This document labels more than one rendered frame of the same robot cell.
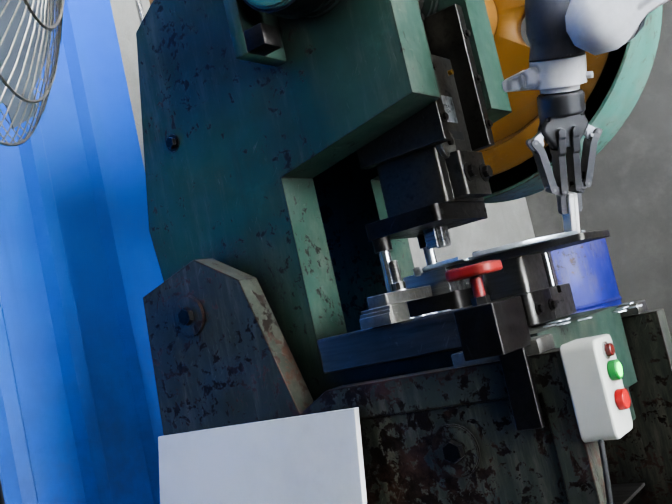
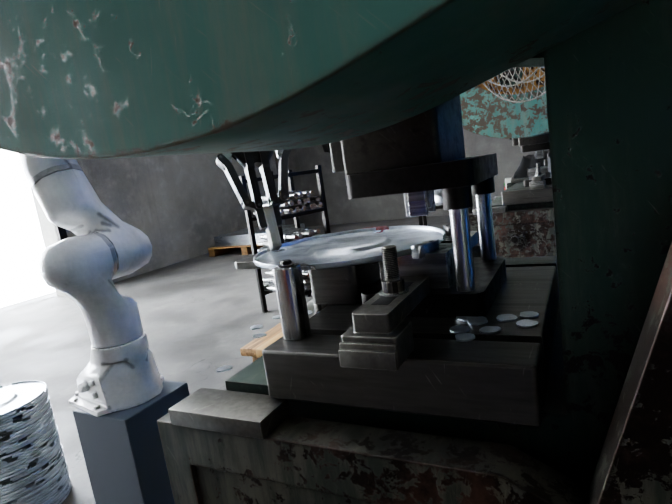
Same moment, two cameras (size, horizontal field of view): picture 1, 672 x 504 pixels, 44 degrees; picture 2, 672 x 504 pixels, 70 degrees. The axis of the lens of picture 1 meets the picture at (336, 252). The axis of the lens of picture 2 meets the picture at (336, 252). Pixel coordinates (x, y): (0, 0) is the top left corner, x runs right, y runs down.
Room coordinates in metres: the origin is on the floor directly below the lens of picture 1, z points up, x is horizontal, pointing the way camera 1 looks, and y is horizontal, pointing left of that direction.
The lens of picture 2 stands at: (2.18, -0.40, 0.90)
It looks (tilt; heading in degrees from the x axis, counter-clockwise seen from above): 10 degrees down; 172
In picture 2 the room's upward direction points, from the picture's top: 8 degrees counter-clockwise
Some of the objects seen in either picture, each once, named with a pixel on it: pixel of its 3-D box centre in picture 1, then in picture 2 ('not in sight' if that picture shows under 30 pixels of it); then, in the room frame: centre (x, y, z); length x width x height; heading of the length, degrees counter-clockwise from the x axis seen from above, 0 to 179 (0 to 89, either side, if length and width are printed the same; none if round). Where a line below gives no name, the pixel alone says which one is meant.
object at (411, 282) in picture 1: (446, 281); (428, 258); (1.53, -0.19, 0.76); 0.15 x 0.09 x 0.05; 144
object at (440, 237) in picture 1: (438, 237); (419, 200); (1.53, -0.19, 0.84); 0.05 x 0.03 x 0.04; 144
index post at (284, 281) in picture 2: (544, 262); (291, 298); (1.61, -0.39, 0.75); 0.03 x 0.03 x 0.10; 54
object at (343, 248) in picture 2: (502, 252); (348, 245); (1.46, -0.29, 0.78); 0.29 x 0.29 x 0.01
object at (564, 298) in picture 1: (454, 325); (438, 314); (1.54, -0.18, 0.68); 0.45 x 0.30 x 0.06; 144
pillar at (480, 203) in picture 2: (387, 267); (484, 213); (1.51, -0.09, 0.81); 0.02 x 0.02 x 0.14
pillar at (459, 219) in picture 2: (431, 261); (460, 232); (1.64, -0.18, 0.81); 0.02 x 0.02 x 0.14
